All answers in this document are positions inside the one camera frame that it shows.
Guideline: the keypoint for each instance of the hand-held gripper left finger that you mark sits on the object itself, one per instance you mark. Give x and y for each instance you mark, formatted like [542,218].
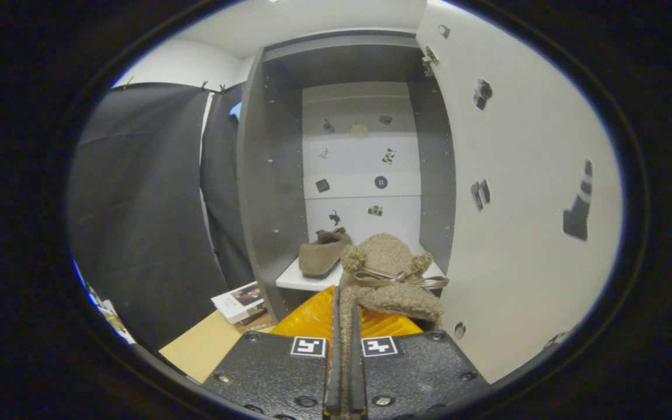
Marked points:
[333,379]

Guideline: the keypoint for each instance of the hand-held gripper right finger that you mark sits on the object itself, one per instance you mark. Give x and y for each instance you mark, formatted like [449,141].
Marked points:
[357,379]

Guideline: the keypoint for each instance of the brown fuzzy slipper shoe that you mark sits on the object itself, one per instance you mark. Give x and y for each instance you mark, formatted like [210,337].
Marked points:
[321,256]
[385,256]

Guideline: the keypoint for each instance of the dark grey shoe cabinet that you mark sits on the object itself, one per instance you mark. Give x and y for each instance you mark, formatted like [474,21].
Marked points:
[269,175]

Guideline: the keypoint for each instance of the grey shoe cabinet door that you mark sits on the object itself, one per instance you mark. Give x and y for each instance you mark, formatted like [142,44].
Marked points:
[517,204]

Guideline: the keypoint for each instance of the brown book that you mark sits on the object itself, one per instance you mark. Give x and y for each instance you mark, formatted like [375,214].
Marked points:
[257,322]

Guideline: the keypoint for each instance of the white book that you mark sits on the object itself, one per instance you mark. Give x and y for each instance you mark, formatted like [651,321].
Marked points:
[237,300]

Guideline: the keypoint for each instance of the black backdrop cloth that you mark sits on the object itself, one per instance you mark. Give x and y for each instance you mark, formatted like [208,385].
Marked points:
[143,204]

